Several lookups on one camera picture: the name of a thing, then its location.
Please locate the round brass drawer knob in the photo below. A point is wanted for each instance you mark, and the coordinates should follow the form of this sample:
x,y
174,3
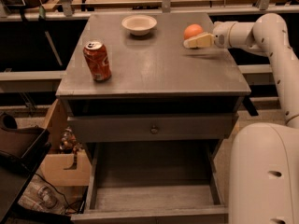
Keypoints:
x,y
154,129

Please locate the clear plastic bottles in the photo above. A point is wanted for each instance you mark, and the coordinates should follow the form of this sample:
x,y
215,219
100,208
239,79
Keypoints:
x,y
39,197

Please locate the cardboard box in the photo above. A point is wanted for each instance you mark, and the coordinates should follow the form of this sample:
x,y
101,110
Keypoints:
x,y
59,168

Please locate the closed grey upper drawer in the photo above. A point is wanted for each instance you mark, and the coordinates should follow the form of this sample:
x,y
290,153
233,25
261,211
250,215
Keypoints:
x,y
128,128

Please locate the orange fruit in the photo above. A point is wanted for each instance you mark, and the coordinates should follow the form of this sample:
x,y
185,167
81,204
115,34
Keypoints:
x,y
192,30

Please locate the black bin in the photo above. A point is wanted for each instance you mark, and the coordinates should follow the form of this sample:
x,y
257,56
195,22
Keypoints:
x,y
21,148

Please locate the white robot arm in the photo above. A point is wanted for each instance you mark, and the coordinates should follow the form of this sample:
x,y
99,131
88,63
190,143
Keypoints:
x,y
264,165

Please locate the white bowl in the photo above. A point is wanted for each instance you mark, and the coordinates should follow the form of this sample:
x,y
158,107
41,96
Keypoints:
x,y
139,24

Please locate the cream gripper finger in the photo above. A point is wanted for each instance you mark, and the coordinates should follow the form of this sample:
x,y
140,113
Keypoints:
x,y
203,40

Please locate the red coke can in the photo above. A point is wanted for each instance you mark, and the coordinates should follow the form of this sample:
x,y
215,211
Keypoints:
x,y
95,54

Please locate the grey wooden cabinet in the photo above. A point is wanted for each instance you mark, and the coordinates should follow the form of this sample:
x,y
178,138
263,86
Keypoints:
x,y
153,75

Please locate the open grey bottom drawer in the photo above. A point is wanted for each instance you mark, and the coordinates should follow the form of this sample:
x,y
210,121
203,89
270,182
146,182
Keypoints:
x,y
153,183

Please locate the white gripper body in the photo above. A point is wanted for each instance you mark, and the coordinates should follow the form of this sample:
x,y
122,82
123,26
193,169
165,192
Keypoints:
x,y
221,34

